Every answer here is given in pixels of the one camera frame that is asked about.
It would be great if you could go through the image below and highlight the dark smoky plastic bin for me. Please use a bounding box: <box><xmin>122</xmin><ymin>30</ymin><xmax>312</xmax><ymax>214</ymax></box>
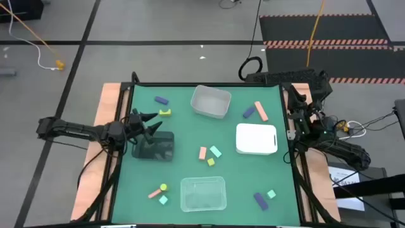
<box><xmin>131</xmin><ymin>130</ymin><xmax>175</xmax><ymax>162</ymax></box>

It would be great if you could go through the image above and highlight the black chair part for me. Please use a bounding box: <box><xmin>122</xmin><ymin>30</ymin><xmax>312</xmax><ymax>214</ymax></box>
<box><xmin>394</xmin><ymin>98</ymin><xmax>405</xmax><ymax>140</ymax></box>

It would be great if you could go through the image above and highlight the yellow cable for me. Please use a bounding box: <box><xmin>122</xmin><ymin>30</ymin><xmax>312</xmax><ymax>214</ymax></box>
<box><xmin>305</xmin><ymin>0</ymin><xmax>327</xmax><ymax>68</ymax></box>

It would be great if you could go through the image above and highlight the white paper sign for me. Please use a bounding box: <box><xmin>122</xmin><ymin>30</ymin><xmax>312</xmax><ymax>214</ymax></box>
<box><xmin>328</xmin><ymin>165</ymin><xmax>365</xmax><ymax>212</ymax></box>

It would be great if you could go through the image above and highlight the black cabinet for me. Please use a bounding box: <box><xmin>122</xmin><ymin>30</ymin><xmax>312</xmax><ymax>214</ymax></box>
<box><xmin>0</xmin><ymin>0</ymin><xmax>44</xmax><ymax>23</ymax></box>

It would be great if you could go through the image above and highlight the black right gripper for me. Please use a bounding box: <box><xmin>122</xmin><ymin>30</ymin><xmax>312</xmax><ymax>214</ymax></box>
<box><xmin>287</xmin><ymin>85</ymin><xmax>317</xmax><ymax>134</ymax></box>

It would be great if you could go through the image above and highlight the black perforated computer case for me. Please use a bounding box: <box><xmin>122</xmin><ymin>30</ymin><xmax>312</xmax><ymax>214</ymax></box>
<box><xmin>245</xmin><ymin>68</ymin><xmax>333</xmax><ymax>102</ymax></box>

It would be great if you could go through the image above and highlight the black beam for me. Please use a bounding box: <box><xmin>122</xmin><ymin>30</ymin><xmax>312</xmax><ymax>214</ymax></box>
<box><xmin>332</xmin><ymin>173</ymin><xmax>405</xmax><ymax>199</ymax></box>

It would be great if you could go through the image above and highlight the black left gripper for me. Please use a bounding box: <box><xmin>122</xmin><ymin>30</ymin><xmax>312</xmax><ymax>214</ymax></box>
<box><xmin>126</xmin><ymin>109</ymin><xmax>163</xmax><ymax>144</ymax></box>

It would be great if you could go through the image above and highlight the long salmon block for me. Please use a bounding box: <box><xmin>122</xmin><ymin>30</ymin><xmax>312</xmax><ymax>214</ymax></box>
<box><xmin>254</xmin><ymin>101</ymin><xmax>270</xmax><ymax>122</ymax></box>

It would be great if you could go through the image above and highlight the black aluminium table frame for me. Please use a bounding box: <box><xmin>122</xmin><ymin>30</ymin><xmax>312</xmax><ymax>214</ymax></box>
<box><xmin>75</xmin><ymin>72</ymin><xmax>342</xmax><ymax>227</ymax></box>

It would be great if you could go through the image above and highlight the thin black cable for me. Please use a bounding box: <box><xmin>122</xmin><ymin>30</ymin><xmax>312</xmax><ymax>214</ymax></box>
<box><xmin>218</xmin><ymin>0</ymin><xmax>241</xmax><ymax>10</ymax></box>

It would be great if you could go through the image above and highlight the purple rectangular block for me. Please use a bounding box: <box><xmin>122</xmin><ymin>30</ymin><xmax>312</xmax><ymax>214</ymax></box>
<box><xmin>252</xmin><ymin>192</ymin><xmax>269</xmax><ymax>212</ymax></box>

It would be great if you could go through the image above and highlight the orange cable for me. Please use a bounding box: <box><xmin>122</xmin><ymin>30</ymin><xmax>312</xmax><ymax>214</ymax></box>
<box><xmin>0</xmin><ymin>2</ymin><xmax>61</xmax><ymax>63</ymax></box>

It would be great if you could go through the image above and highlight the dark grey cart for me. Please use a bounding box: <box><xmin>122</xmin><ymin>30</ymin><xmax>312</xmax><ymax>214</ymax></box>
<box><xmin>325</xmin><ymin>161</ymin><xmax>399</xmax><ymax>228</ymax></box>

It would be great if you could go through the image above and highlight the black striped floor mat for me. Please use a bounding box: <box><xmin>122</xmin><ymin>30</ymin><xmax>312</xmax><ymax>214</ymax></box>
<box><xmin>258</xmin><ymin>14</ymin><xmax>405</xmax><ymax>86</ymax></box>

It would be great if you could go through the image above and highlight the white coiled cable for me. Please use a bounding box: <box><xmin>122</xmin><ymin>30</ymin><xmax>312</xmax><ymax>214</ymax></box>
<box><xmin>340</xmin><ymin>120</ymin><xmax>367</xmax><ymax>140</ymax></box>

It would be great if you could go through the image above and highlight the clear plastic bin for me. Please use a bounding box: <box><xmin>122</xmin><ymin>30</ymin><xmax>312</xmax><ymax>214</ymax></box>
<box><xmin>180</xmin><ymin>176</ymin><xmax>227</xmax><ymax>213</ymax></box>

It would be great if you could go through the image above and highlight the green table mat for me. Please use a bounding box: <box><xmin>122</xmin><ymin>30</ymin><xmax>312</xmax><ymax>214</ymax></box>
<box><xmin>111</xmin><ymin>84</ymin><xmax>301</xmax><ymax>226</ymax></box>

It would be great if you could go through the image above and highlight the white plastic bin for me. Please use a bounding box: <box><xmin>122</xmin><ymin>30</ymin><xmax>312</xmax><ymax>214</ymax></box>
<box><xmin>235</xmin><ymin>122</ymin><xmax>278</xmax><ymax>156</ymax></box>

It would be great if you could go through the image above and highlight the grey opaque plastic bin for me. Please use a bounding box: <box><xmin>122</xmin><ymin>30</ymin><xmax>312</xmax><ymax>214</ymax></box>
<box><xmin>190</xmin><ymin>84</ymin><xmax>232</xmax><ymax>120</ymax></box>

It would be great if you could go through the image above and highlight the black looped cable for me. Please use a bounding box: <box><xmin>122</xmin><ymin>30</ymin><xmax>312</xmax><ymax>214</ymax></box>
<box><xmin>237</xmin><ymin>0</ymin><xmax>264</xmax><ymax>82</ymax></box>

